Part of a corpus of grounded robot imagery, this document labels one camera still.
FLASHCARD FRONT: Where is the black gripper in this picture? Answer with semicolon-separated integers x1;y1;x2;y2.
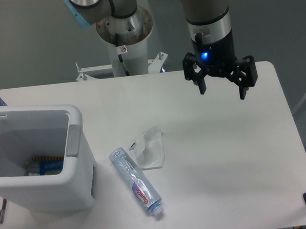
182;30;258;100

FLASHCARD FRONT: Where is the clear plastic wrapper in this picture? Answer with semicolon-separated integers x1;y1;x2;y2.
128;126;165;171

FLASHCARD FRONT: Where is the clear plastic water bottle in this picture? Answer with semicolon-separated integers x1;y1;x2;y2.
109;148;164;219

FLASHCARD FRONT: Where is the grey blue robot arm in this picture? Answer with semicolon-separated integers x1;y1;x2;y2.
64;0;258;99

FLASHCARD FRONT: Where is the blue trash inside can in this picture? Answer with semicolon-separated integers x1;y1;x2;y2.
25;156;64;176

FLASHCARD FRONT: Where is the white trash can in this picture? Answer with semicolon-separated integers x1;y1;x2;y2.
0;105;96;212

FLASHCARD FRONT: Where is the dark metal tool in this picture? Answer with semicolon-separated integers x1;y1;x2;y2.
0;198;7;224

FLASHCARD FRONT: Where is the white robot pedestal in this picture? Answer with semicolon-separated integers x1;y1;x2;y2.
96;6;153;77

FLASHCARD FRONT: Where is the black cable on pedestal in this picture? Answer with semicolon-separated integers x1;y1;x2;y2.
114;33;130;77

